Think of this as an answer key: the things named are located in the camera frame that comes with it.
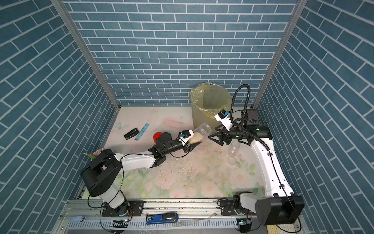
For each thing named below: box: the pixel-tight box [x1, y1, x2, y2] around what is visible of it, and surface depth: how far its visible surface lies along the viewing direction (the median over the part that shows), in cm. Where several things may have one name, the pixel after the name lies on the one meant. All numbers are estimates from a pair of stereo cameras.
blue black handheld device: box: [145, 212, 179, 225], surface depth 70 cm
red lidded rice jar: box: [153, 131, 163, 143], surface depth 89 cm
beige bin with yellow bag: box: [189, 82, 232, 132], surface depth 96 cm
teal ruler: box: [134, 123, 150, 141], surface depth 107 cm
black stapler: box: [123, 127, 140, 140], surface depth 104 cm
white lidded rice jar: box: [227, 140, 241, 157], surface depth 94 cm
